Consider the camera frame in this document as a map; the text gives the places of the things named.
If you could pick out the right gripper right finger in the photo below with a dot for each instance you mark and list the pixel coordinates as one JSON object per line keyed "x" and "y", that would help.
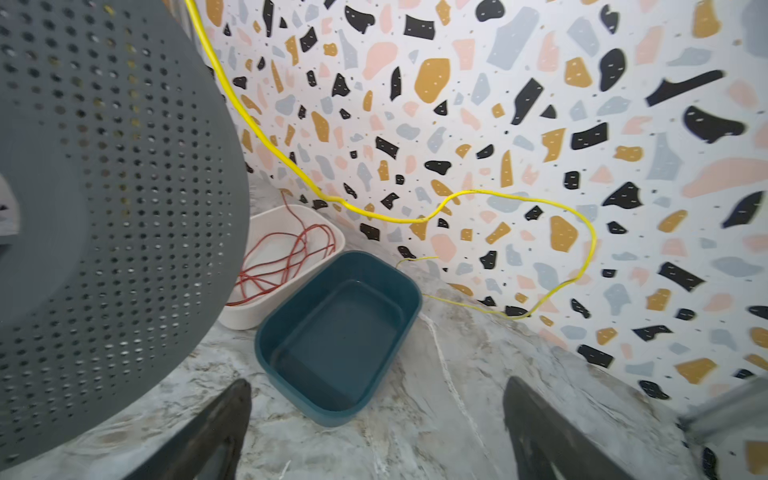
{"x": 545, "y": 444}

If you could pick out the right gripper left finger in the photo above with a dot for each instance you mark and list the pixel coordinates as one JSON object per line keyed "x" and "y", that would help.
{"x": 210, "y": 445}

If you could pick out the grey cable spool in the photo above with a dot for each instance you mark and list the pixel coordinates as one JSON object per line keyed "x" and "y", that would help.
{"x": 133, "y": 212}

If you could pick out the teal plastic bin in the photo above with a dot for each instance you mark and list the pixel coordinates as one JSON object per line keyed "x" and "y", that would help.
{"x": 328, "y": 346}

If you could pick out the white plastic bin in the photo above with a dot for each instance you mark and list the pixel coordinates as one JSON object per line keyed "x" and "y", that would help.
{"x": 285, "y": 247}

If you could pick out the right aluminium corner post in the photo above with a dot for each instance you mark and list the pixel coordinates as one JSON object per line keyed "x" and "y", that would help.
{"x": 741, "y": 408}

